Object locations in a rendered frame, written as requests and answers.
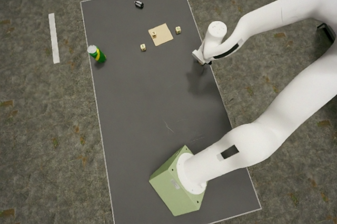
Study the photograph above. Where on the beige square mat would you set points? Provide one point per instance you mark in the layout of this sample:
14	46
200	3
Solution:
162	34

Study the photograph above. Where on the green drink can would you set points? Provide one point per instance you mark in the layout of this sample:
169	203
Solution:
96	53

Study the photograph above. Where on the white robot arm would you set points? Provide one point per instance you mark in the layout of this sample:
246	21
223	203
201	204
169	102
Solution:
311	89

